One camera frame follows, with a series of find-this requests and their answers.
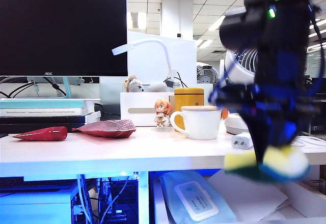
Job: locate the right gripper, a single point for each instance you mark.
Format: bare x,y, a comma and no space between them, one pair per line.
267,101

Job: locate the yellow white cleaning sponge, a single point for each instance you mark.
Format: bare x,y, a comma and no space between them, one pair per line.
287,160

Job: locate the white desk drawer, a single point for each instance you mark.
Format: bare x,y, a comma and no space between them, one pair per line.
313,201

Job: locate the white USB charger plug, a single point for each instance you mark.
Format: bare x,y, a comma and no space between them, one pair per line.
240,142

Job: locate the small orange fox figurine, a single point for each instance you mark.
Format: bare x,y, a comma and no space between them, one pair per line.
225,113

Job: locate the white ceramic mug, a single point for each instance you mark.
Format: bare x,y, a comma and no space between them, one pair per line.
201,124

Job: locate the round wooden mug lid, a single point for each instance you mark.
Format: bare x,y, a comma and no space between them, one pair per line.
198,108

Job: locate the white desk fan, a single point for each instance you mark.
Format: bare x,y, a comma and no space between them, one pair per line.
242,61

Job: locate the grey background fan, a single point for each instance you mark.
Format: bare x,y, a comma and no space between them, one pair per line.
207,76

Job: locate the yellow cylindrical canister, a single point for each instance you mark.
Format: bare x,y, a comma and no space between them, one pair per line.
188,96

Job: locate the blue wet wipes pack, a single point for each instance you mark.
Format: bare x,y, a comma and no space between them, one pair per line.
196,198

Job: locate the orange-haired anime figurine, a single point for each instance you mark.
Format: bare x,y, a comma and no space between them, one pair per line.
160,107

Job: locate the grey plush toy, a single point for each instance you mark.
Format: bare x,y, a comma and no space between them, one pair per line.
156,87

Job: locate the white storage box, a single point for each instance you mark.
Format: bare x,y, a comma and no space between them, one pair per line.
142,101

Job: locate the white partition panel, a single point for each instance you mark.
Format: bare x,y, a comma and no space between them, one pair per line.
147,63

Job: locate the beige plush toy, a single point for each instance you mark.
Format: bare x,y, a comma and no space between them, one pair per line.
133,84

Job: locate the white gooseneck desk lamp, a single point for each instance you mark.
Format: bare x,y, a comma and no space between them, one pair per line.
158,41

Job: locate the red patterned pouch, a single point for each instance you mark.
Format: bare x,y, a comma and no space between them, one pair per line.
107,128

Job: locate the computer case under desk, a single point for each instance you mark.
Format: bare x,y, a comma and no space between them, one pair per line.
119,201

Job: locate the silver teal monitor stand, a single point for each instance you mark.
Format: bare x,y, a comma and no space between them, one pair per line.
66,88

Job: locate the red chili pepper toy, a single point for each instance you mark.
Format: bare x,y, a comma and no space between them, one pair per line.
45,134

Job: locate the black hardcover book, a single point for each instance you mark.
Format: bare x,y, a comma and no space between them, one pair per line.
38,128

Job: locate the black AOC computer monitor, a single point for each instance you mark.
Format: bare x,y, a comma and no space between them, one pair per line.
63,30

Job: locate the white hardcover book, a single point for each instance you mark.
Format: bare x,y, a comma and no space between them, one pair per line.
38,112

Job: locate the teal hardcover book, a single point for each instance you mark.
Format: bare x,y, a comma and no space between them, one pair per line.
38,104

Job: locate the white under-desk cabinet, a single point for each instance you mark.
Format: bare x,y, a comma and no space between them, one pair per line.
33,206

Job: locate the black Corsair mouse pad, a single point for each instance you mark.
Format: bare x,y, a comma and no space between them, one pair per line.
3,135

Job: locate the small black wall sensor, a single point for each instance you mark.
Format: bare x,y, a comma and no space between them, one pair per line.
180,35

